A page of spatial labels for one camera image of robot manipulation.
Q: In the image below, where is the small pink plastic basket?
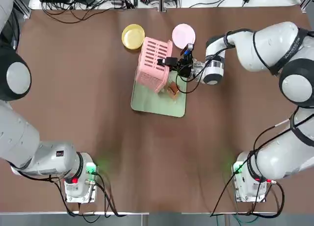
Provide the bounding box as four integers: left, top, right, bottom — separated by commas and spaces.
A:
136, 36, 174, 93

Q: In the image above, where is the aluminium frame rail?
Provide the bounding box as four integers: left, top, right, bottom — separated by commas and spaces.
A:
299, 0, 314, 14
19, 0, 32, 19

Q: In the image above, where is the black desk cable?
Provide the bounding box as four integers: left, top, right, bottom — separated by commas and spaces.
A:
41, 1, 101, 25

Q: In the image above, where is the yellow plate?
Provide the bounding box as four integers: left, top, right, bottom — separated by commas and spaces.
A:
121, 24, 146, 50

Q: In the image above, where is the green plastic tray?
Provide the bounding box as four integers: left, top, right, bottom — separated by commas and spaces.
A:
131, 71, 188, 118

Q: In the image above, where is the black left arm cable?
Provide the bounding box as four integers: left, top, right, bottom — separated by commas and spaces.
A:
9, 166, 149, 217

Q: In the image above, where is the bread pack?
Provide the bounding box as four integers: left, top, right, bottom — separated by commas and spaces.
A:
166, 80, 182, 100

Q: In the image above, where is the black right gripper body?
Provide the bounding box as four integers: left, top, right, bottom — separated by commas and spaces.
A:
176, 54, 196, 79

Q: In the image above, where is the white plate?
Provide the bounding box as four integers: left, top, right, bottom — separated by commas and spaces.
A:
172, 23, 197, 49

